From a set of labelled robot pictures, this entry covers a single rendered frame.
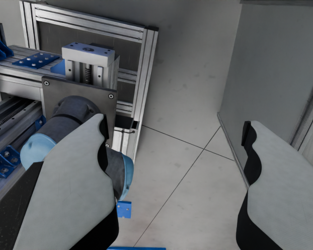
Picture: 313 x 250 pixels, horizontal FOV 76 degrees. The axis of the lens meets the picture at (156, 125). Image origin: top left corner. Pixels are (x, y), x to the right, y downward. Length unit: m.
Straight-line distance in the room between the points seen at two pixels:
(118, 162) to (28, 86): 0.46
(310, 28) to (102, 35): 1.09
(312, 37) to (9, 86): 1.03
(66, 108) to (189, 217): 2.45
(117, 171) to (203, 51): 1.29
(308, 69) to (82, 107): 0.73
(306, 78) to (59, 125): 0.77
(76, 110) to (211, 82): 1.29
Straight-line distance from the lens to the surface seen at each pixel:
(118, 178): 0.51
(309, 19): 0.90
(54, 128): 0.54
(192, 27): 1.60
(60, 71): 0.81
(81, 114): 0.60
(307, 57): 0.86
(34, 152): 0.51
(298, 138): 0.84
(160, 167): 2.19
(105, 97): 0.63
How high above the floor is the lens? 1.58
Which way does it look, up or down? 58 degrees down
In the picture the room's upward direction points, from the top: 174 degrees counter-clockwise
